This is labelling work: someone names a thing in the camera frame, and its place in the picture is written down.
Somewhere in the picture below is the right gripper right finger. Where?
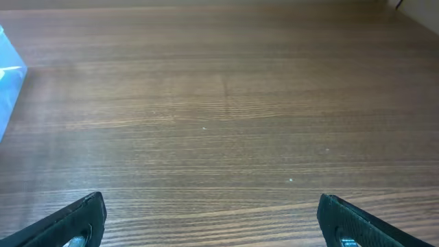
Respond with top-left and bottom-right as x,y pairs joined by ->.
317,194 -> 433,247

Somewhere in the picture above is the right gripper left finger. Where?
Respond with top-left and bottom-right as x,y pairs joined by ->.
1,191 -> 107,247

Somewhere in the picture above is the clear plastic container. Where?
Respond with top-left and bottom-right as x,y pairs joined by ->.
0,27 -> 27,139

